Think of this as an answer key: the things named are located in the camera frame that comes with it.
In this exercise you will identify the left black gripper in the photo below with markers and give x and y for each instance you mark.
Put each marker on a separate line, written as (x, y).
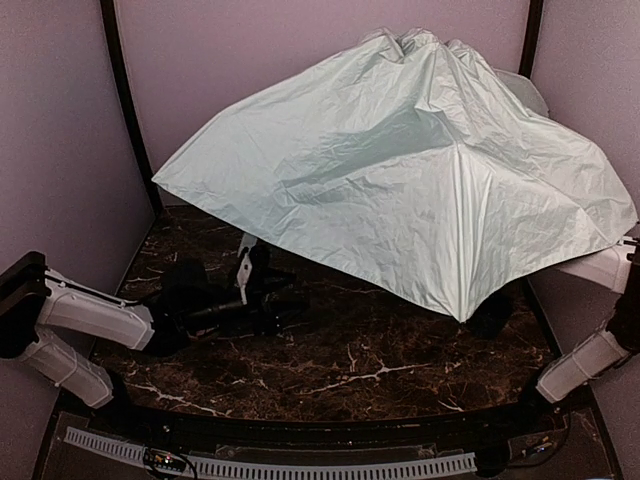
(270, 298)

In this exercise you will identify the mint green folding umbrella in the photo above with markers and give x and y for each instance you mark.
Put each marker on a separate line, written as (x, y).
(406, 162)

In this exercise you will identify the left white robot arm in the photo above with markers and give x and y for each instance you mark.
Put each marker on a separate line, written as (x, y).
(36, 301)

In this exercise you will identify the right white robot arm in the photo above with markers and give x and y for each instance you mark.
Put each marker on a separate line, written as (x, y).
(613, 340)

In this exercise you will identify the dark green ceramic cup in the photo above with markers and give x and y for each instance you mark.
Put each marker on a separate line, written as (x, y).
(490, 317)

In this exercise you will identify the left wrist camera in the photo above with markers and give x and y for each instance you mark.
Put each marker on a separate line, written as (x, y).
(245, 266)

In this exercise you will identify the white slotted cable duct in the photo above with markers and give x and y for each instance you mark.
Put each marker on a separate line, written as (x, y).
(163, 464)

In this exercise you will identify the left black frame post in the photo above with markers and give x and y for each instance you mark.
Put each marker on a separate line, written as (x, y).
(126, 102)

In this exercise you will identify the black frame post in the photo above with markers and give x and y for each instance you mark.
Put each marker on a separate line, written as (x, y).
(126, 102)
(531, 36)

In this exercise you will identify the black front table rail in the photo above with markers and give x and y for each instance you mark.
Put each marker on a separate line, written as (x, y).
(465, 430)

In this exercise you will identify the right black frame post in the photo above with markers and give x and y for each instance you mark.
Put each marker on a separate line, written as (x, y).
(531, 36)

